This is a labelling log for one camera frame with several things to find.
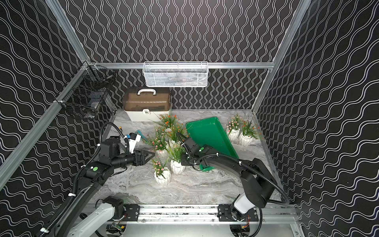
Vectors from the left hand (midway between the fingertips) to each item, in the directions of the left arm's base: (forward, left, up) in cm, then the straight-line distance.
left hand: (150, 152), depth 71 cm
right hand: (+4, -15, -15) cm, 22 cm away
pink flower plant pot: (+11, -1, -10) cm, 15 cm away
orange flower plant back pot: (+28, -2, -9) cm, 30 cm away
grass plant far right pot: (+27, -56, -14) cm, 64 cm away
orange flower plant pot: (+28, -5, -16) cm, 32 cm away
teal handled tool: (+28, +20, -23) cm, 41 cm away
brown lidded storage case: (+47, +21, -14) cm, 54 cm away
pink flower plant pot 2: (+27, -45, -8) cm, 53 cm away
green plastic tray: (+32, -32, -23) cm, 51 cm away
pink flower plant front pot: (-6, -5, -13) cm, 15 cm away
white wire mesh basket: (+79, -3, -7) cm, 79 cm away
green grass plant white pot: (+7, -11, -10) cm, 17 cm away
